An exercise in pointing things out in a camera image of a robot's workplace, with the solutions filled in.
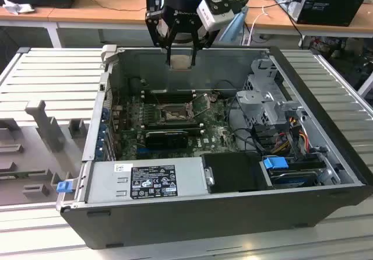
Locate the black hard disk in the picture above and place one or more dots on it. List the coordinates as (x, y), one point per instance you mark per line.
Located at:
(294, 177)

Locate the black open PC case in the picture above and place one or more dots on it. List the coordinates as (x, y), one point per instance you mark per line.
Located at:
(204, 222)

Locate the pale blue teach pendant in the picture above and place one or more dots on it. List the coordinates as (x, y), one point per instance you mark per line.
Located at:
(234, 28)

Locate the silver drive cage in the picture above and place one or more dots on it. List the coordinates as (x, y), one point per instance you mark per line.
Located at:
(256, 102)

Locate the black PC tower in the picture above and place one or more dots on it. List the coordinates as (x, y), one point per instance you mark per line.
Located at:
(329, 3)

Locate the grey power supply unit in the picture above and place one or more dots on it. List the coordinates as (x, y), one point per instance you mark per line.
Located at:
(102, 184)

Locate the blue case latch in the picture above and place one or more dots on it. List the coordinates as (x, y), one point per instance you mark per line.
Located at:
(64, 187)

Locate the wooden desk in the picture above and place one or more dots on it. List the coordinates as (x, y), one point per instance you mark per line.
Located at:
(102, 12)

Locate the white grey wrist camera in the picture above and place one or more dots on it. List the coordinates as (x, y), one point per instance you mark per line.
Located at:
(214, 16)

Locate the small CPU plate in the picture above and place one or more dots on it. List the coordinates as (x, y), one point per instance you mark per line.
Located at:
(180, 61)

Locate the CPU socket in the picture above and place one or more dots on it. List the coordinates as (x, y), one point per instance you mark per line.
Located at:
(172, 115)

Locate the crumpled white paper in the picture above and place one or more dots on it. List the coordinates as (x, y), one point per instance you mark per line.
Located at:
(17, 7)

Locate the grey parts rack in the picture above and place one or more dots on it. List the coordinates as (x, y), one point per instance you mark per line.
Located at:
(43, 143)

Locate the black RAM slot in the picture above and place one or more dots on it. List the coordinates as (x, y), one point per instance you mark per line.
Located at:
(172, 96)
(175, 125)

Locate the green motherboard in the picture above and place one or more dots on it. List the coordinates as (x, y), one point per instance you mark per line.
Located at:
(217, 127)

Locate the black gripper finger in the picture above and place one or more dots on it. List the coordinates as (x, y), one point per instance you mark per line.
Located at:
(156, 29)
(204, 45)

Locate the black round cylinder part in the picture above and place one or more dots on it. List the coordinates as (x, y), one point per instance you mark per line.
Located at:
(135, 85)

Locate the blue expansion slot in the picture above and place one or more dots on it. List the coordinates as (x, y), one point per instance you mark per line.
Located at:
(141, 152)

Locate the blue disk carrier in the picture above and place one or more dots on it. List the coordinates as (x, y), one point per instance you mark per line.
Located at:
(274, 163)

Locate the black plastic shroud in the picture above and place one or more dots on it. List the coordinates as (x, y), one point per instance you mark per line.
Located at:
(233, 169)

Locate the black graphics card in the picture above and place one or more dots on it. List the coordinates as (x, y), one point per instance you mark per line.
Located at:
(166, 140)

